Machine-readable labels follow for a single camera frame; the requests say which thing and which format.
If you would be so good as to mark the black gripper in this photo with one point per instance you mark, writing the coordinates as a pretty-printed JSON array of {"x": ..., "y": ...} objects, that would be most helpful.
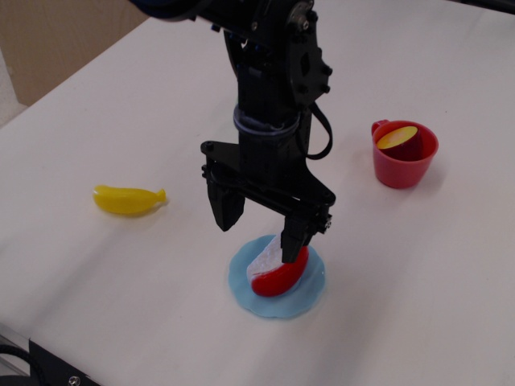
[{"x": 273, "y": 173}]

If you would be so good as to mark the red and white toy sushi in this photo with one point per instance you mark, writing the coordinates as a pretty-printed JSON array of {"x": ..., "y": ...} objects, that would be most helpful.
[{"x": 268, "y": 276}]

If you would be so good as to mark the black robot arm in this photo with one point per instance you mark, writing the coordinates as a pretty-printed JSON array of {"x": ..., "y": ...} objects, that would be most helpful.
[{"x": 273, "y": 50}]

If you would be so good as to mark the light blue plastic plate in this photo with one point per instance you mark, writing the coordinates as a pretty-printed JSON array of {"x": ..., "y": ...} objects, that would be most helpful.
[{"x": 298, "y": 300}]

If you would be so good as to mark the red plastic cup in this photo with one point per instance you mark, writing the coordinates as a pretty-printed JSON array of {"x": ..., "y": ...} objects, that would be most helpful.
[{"x": 402, "y": 174}]

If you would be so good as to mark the yellow toy banana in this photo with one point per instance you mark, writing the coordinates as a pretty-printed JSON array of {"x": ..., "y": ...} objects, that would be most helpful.
[{"x": 126, "y": 201}]

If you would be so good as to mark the purple yellow toy sweet potato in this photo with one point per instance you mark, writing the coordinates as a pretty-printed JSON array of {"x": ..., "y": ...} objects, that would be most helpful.
[{"x": 404, "y": 144}]

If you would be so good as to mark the black corner bracket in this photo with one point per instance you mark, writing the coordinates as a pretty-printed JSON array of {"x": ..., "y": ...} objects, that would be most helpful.
[{"x": 58, "y": 372}]

